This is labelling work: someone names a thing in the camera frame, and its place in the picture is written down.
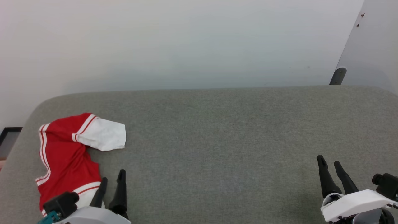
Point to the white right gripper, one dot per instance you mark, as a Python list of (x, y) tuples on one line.
[(354, 205)]

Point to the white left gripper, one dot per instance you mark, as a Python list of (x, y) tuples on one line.
[(93, 217)]

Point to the red and white jersey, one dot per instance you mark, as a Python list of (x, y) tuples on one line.
[(65, 149)]

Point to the dark grey furniture leg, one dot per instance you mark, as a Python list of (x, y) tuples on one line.
[(338, 75)]

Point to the light grey panel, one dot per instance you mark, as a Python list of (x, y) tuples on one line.
[(373, 46)]

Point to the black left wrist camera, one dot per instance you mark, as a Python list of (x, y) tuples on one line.
[(60, 203)]

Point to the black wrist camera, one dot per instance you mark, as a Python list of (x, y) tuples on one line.
[(388, 185), (60, 203)]

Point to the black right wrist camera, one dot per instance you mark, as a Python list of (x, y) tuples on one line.
[(388, 185)]

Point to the teal left camera connector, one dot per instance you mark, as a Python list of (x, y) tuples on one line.
[(49, 218)]

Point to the black picture frame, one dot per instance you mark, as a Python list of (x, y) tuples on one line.
[(2, 133)]

